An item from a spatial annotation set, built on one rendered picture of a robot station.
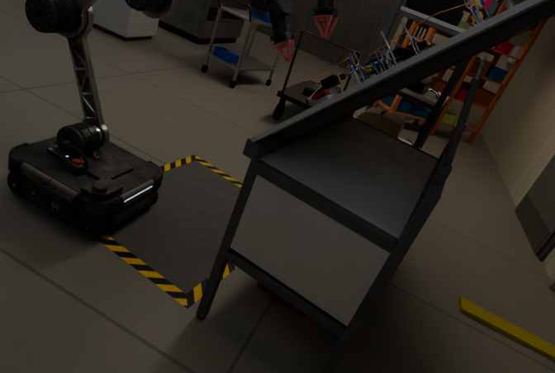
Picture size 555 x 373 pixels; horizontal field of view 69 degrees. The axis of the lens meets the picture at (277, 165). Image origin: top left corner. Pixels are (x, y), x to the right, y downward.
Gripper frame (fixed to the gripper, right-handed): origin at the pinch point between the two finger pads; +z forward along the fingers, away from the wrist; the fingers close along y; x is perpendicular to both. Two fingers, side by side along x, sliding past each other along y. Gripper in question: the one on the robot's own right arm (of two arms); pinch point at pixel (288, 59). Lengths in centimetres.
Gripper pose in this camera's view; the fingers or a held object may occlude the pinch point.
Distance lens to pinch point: 159.5
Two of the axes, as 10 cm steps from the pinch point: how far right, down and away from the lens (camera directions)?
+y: 4.0, -2.1, 8.9
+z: 2.6, 9.6, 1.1
